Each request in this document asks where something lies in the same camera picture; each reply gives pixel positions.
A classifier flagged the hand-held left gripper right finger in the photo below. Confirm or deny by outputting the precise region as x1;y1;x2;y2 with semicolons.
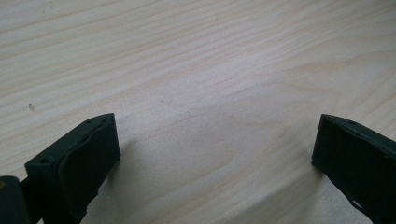
311;113;396;224

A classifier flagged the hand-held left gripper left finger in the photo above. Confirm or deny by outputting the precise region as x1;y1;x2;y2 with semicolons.
24;112;121;224

